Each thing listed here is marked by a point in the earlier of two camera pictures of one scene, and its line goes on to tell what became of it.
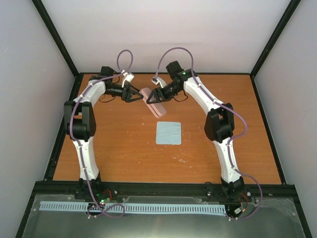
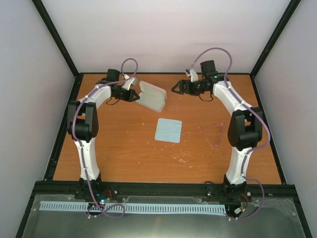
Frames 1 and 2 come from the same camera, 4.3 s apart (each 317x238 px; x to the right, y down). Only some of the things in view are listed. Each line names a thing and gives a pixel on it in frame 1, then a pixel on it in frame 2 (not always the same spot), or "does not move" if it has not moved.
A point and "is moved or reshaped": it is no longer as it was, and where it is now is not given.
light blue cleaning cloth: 168,133 is moved or reshaped
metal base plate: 246,217 does not move
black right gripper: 155,92 → 181,83
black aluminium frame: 49,187 does not move
